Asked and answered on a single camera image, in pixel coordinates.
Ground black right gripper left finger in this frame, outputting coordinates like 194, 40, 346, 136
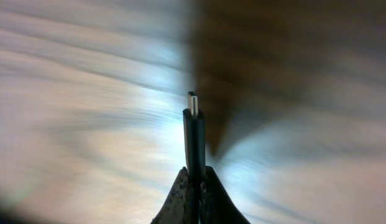
150, 167, 199, 224

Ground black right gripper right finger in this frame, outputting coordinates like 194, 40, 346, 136
200, 166, 250, 224

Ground black USB charging cable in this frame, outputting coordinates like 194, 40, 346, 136
182, 90, 207, 184

